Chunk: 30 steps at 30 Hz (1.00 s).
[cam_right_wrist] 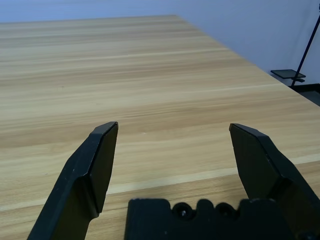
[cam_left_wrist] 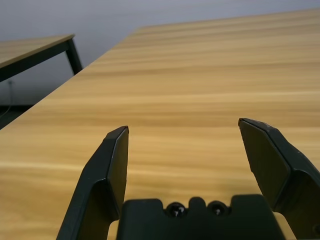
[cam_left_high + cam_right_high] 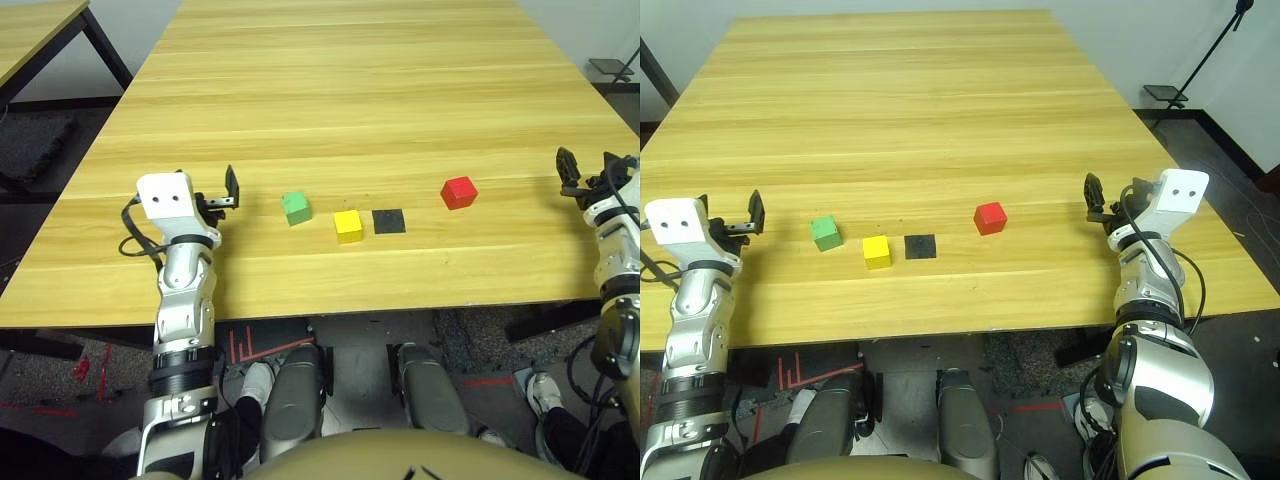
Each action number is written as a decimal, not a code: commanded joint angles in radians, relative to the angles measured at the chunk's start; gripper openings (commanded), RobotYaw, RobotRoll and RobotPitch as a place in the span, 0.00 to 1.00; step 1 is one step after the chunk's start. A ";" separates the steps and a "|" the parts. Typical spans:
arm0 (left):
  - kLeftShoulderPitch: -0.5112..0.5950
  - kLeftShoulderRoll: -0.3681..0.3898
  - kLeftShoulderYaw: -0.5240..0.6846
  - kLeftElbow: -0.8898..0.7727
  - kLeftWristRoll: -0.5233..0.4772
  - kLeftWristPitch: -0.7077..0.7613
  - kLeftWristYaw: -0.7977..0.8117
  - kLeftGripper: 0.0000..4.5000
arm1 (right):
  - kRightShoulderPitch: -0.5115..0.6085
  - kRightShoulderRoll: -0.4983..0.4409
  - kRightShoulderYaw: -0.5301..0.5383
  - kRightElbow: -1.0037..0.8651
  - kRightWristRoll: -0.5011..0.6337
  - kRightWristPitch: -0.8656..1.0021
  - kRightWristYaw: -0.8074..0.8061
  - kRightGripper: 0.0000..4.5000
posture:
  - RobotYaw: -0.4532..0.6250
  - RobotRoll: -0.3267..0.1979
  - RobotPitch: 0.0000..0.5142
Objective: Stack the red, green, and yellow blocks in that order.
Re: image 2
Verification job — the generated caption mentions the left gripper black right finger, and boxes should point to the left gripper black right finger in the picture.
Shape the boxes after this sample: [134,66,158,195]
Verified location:
[238,117,320,240]

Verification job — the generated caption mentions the thin grey cable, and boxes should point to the thin grey cable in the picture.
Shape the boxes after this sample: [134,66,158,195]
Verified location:
[0,80,15,120]

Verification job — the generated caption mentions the wooden desk with black frame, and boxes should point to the wooden desk with black frame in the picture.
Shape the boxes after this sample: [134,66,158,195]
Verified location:
[0,33,84,83]

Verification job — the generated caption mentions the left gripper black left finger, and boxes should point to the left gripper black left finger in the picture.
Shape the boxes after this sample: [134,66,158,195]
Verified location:
[56,125,130,240]

